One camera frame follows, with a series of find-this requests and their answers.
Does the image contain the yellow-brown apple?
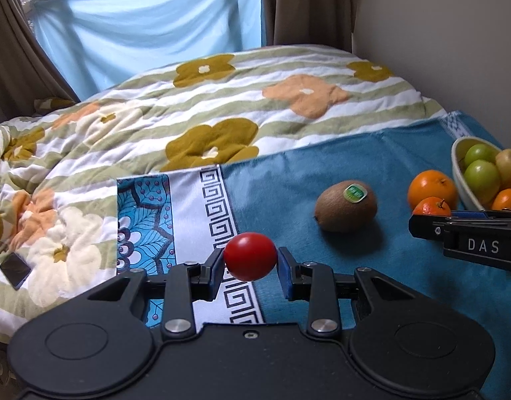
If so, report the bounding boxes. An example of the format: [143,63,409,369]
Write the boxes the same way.
[495,149,511,188]

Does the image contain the red cherry tomato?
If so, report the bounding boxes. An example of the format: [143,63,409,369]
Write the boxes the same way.
[223,232,277,282]

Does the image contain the small green fruit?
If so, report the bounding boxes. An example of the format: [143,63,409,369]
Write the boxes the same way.
[463,161,501,205]

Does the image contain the mandarin in bowl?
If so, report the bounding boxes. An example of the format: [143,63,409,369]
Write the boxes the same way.
[491,188,511,210]

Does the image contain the small mandarin on cloth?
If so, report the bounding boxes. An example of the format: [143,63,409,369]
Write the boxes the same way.
[413,196,451,217]

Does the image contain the large orange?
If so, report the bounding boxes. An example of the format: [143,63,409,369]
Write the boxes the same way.
[407,170,459,210]

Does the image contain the green apple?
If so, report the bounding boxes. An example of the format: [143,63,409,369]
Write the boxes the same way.
[464,143,498,167]

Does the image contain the cream yellow ceramic bowl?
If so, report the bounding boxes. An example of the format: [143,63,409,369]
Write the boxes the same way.
[451,136,500,211]

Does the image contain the kiwi with sticker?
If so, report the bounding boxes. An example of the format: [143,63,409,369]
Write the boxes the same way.
[314,180,377,233]

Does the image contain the blue patterned cloth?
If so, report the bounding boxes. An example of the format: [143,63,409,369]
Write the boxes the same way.
[117,125,511,399]

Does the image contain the black phone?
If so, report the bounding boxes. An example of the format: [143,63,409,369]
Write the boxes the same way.
[0,252,31,291]

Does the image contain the floral striped quilt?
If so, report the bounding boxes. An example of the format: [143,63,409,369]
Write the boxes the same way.
[0,45,444,343]

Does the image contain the brown right curtain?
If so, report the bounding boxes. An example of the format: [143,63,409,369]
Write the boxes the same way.
[262,0,357,52]

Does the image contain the brown curtain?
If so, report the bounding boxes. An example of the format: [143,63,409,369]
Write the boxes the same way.
[262,0,357,52]
[0,0,78,119]

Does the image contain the brown left curtain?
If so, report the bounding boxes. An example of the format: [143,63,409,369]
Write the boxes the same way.
[0,0,78,119]

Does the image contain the light blue window cloth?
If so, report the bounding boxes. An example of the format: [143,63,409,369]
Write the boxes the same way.
[32,0,263,100]

